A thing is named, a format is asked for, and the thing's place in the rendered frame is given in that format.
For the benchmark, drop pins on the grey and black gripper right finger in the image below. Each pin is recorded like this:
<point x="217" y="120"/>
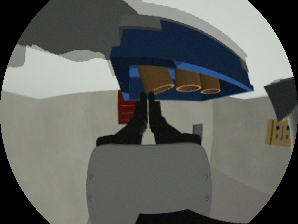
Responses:
<point x="164" y="133"/>

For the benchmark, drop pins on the bronze bushing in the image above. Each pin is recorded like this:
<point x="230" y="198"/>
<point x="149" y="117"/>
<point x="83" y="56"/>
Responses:
<point x="154" y="77"/>
<point x="207" y="83"/>
<point x="187" y="80"/>

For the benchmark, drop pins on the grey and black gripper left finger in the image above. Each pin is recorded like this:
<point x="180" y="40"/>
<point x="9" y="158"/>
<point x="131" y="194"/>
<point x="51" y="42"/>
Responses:
<point x="132" y="133"/>

